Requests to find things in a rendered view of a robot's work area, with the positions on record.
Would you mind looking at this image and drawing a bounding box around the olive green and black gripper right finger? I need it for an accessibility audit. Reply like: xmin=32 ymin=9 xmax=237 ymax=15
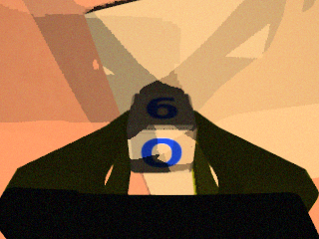
xmin=191 ymin=111 xmax=319 ymax=212

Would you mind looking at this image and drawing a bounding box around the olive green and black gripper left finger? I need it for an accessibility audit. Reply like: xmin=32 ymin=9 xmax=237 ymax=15
xmin=4 ymin=110 xmax=131 ymax=194

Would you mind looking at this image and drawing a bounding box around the beige flat mat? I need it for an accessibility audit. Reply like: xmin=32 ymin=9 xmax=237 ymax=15
xmin=84 ymin=0 xmax=319 ymax=178

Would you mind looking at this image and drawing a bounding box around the beige letter block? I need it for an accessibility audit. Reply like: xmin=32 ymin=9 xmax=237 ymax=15
xmin=127 ymin=94 xmax=197 ymax=173

